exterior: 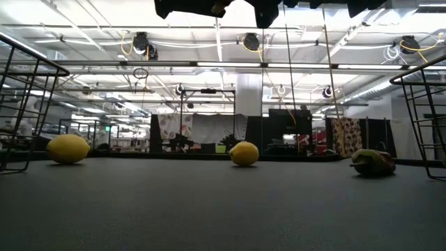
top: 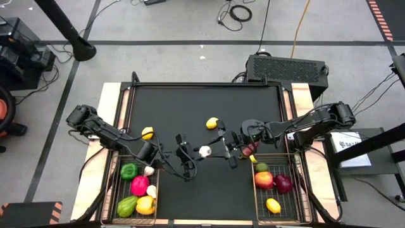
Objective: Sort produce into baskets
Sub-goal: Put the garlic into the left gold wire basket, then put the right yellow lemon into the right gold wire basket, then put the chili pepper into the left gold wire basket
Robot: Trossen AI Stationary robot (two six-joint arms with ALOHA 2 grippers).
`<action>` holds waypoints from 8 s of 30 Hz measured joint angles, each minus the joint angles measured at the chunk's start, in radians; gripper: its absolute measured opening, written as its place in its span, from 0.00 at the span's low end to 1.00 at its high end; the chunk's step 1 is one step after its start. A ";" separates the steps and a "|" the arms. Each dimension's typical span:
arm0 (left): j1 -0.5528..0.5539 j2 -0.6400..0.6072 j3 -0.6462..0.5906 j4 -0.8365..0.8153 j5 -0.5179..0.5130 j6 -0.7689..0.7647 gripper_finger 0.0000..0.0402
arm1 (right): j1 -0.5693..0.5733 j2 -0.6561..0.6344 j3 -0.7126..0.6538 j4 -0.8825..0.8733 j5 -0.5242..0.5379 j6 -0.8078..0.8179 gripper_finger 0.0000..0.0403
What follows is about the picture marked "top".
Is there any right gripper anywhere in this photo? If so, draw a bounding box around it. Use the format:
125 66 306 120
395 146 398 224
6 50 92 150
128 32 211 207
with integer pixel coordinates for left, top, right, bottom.
208 118 245 170

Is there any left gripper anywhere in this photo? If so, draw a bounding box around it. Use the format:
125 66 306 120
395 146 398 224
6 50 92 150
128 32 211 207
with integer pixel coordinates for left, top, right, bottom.
175 132 204 182

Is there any red chili pepper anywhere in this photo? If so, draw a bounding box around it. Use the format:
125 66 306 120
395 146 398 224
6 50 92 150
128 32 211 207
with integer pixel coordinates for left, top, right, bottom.
241 141 260 158

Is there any red yellow apple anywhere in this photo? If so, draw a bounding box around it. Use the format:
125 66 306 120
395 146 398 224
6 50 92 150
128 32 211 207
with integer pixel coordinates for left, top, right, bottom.
254 171 275 191

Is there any red bell pepper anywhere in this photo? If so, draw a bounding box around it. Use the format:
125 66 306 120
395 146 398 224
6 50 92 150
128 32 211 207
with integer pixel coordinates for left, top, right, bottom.
130 175 150 197

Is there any green bell pepper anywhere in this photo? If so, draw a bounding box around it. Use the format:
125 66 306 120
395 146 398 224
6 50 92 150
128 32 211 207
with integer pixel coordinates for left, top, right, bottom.
120 162 139 182

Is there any yellow bell pepper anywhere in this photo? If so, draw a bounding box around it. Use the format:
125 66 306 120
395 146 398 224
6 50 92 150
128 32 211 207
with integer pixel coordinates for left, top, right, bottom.
135 195 156 215

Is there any dark red apple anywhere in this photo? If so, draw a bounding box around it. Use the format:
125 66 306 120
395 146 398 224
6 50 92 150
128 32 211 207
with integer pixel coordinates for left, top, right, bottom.
273 174 294 194

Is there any light green long pepper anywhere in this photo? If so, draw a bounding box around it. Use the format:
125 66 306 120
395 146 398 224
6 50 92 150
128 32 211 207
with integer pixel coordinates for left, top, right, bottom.
116 195 139 219

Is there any black computer case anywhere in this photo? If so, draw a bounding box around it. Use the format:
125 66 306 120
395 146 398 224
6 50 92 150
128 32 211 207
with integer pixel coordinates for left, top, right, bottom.
246 54 330 102

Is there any white paper sheet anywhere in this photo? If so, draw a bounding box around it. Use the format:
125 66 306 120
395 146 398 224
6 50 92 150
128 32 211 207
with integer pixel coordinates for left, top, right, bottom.
330 131 373 168

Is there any black diagonal strut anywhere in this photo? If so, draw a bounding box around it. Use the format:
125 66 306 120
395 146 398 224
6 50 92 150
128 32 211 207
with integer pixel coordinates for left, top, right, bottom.
332 122 405 165

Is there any black hazard striped mat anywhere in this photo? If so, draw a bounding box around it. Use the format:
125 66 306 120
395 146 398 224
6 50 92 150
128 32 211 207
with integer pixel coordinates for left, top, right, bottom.
0 201 63 228
366 0 405 42

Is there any black pole stand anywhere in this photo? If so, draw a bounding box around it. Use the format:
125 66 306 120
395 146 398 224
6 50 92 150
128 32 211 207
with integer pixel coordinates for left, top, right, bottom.
34 0 97 62

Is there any black orange floor machine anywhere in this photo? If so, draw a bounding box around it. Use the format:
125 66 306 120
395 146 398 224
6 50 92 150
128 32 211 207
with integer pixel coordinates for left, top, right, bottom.
0 85 28 153

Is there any black equipment rack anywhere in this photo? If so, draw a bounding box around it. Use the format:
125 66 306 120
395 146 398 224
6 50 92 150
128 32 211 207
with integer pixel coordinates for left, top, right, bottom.
0 17 57 92

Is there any gold wire basket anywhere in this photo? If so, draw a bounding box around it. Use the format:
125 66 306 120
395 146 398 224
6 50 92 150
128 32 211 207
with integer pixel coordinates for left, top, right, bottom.
252 153 313 226
100 154 161 226

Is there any black hanging cable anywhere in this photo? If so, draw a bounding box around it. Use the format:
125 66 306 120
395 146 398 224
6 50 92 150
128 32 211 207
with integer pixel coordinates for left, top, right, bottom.
254 0 272 55

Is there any coiled black cable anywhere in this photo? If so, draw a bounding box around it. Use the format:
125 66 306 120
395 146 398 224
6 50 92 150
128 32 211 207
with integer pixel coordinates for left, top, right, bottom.
216 0 254 32

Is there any yellow hanging cable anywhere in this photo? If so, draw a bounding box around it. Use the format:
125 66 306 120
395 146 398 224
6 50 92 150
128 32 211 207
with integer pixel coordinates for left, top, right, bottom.
290 0 313 60

